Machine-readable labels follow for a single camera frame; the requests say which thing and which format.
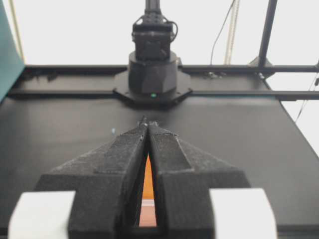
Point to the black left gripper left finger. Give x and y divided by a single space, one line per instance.
89 196

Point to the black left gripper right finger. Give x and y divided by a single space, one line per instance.
198 196

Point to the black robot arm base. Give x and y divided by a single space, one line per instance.
153 76

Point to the orange towel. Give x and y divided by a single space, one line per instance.
148 214

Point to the teal panel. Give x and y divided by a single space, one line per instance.
11 64

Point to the black metal frame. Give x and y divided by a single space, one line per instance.
101 33

